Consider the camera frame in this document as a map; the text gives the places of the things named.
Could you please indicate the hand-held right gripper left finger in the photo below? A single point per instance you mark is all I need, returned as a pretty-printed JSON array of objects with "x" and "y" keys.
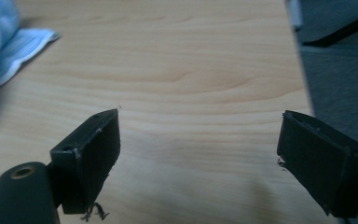
[{"x": 90, "y": 161}]

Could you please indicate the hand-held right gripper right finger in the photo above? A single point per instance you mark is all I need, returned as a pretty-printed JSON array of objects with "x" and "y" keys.
[{"x": 317, "y": 168}]

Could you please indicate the blue white striped towel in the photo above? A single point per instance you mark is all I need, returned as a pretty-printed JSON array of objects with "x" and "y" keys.
[{"x": 3, "y": 46}]

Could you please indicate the white metal stand leg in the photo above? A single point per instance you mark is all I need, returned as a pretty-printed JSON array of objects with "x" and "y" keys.
[{"x": 294, "y": 14}]

